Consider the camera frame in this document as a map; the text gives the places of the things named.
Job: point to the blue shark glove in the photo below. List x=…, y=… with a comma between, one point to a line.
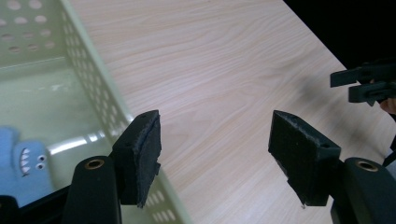
x=31, y=174

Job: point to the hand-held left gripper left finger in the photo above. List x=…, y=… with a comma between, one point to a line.
x=141, y=155

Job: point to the pale green plastic basket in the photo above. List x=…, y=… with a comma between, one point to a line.
x=46, y=93

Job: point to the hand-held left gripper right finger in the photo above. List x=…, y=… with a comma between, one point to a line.
x=299, y=155

